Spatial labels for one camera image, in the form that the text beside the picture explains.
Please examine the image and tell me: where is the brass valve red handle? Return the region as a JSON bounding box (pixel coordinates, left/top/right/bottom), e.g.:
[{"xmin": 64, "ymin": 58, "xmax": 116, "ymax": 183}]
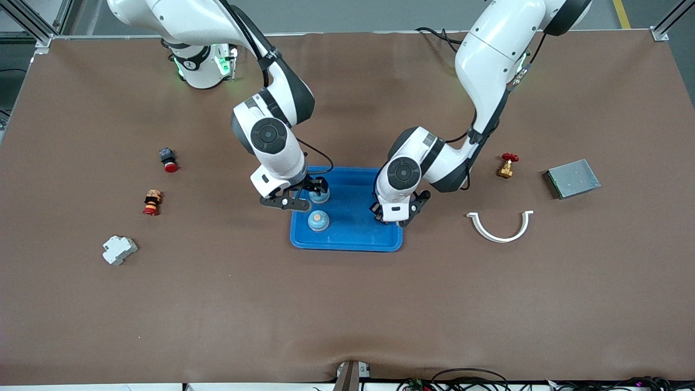
[{"xmin": 496, "ymin": 153, "xmax": 520, "ymax": 179}]

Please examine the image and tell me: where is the red yellow black push button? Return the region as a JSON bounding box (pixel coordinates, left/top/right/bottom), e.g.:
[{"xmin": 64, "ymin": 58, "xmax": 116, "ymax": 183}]
[{"xmin": 143, "ymin": 189, "xmax": 163, "ymax": 217}]

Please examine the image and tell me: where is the blue plastic tray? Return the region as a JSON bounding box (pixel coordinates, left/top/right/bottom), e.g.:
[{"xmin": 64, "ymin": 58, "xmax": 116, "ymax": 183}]
[{"xmin": 289, "ymin": 166, "xmax": 404, "ymax": 253}]

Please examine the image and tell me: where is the grey metal box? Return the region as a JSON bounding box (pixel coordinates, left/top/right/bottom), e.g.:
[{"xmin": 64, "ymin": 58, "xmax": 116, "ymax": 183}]
[{"xmin": 542, "ymin": 159, "xmax": 602, "ymax": 200}]

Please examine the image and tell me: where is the white circuit breaker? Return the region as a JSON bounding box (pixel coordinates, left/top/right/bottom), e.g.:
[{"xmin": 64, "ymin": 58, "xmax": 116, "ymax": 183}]
[{"xmin": 102, "ymin": 235, "xmax": 138, "ymax": 266}]

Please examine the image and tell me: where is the black left base cable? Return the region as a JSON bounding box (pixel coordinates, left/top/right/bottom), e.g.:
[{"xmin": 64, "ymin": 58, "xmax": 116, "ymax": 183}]
[{"xmin": 415, "ymin": 26, "xmax": 462, "ymax": 52}]

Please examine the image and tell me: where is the black looped cable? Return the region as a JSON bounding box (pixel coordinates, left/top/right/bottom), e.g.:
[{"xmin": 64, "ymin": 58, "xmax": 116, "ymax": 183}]
[{"xmin": 432, "ymin": 368, "xmax": 509, "ymax": 391}]

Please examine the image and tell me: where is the black cable bundle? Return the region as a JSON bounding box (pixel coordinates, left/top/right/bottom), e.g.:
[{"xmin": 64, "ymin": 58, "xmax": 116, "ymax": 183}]
[{"xmin": 548, "ymin": 376, "xmax": 695, "ymax": 391}]

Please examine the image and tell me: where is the white half-round pipe clamp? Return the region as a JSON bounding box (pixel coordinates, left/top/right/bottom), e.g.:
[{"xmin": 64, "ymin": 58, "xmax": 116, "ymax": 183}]
[{"xmin": 466, "ymin": 210, "xmax": 535, "ymax": 243}]

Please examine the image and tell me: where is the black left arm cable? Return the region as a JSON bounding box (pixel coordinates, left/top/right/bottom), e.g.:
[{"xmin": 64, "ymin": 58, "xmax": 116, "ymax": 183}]
[{"xmin": 459, "ymin": 33, "xmax": 546, "ymax": 144}]

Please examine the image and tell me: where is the metal table bracket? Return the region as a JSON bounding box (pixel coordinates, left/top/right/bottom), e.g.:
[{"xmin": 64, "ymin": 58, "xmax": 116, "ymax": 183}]
[{"xmin": 333, "ymin": 360, "xmax": 371, "ymax": 391}]

